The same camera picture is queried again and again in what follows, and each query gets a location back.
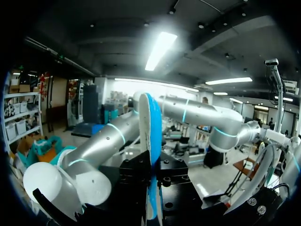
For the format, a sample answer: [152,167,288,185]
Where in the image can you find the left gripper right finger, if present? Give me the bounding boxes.
[158,153,203,226]

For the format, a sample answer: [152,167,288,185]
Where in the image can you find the insole blue and black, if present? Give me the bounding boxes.
[138,92,163,221]

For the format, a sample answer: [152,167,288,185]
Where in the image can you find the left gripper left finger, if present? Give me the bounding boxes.
[103,150,151,226]

